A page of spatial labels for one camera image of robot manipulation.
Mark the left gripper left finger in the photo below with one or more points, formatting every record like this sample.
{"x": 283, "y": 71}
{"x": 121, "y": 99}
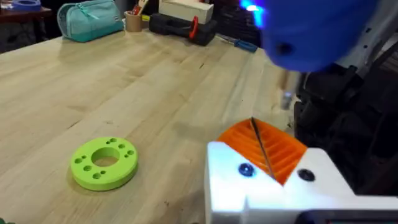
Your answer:
{"x": 227, "y": 174}

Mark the white cardboard box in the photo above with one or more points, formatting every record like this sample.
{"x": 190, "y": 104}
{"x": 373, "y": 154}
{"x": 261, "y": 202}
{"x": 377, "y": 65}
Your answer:
{"x": 186, "y": 11}

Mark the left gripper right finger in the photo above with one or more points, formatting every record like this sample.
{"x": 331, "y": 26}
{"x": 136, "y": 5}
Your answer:
{"x": 326, "y": 177}

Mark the green toy vegetable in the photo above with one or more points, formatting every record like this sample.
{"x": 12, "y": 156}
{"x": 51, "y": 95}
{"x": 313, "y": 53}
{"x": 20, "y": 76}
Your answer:
{"x": 4, "y": 222}

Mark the green disc with holes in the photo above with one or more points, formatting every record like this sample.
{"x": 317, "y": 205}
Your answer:
{"x": 84, "y": 174}

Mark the brown cup with tools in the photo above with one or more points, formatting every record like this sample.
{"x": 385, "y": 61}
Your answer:
{"x": 133, "y": 23}

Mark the teal zip bag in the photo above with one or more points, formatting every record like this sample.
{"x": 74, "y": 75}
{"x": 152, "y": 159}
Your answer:
{"x": 90, "y": 21}

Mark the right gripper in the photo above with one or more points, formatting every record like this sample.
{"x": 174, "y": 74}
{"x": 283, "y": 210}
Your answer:
{"x": 357, "y": 124}

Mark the black tool case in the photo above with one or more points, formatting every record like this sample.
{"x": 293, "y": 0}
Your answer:
{"x": 174, "y": 28}

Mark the dark wooden side table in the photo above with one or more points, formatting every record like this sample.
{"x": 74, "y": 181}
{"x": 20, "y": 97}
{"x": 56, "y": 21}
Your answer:
{"x": 25, "y": 15}

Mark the blue round tray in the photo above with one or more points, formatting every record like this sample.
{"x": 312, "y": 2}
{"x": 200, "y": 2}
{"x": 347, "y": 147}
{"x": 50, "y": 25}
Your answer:
{"x": 26, "y": 4}

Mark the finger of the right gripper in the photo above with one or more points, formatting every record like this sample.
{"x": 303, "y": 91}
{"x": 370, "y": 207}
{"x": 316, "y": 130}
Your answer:
{"x": 382, "y": 28}

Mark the blue electric screwdriver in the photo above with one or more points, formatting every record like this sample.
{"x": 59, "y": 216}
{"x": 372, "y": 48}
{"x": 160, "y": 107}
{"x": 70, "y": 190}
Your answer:
{"x": 311, "y": 37}

